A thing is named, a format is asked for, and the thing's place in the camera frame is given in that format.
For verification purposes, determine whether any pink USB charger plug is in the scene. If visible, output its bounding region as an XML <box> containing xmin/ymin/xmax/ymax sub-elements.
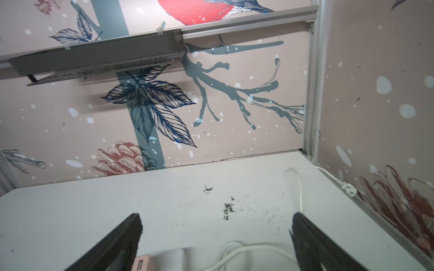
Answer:
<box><xmin>132</xmin><ymin>255</ymin><xmax>155</xmax><ymax>271</ymax></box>

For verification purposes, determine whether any black wall shelf basket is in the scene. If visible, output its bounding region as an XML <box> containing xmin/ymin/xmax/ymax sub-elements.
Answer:
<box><xmin>8</xmin><ymin>29</ymin><xmax>186</xmax><ymax>85</ymax></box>

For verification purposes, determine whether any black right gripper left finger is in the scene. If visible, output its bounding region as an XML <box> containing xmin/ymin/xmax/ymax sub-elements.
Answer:
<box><xmin>66</xmin><ymin>213</ymin><xmax>143</xmax><ymax>271</ymax></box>

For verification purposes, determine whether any white multicolour power strip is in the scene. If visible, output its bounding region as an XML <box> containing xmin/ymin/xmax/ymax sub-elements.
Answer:
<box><xmin>151</xmin><ymin>249</ymin><xmax>187</xmax><ymax>271</ymax></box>

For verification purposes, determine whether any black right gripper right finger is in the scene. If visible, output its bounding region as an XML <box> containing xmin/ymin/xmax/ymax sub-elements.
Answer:
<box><xmin>290</xmin><ymin>212</ymin><xmax>367</xmax><ymax>271</ymax></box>

